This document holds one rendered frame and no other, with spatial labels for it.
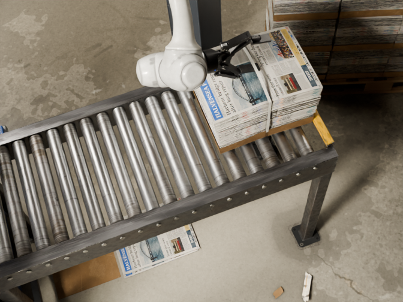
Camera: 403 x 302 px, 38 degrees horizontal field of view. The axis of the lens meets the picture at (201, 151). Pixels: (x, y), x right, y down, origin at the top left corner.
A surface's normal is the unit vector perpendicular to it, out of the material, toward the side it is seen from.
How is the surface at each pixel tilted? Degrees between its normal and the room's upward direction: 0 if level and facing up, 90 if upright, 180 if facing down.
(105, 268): 0
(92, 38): 0
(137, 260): 0
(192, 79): 55
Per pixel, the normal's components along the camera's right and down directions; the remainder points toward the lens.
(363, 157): -0.06, -0.48
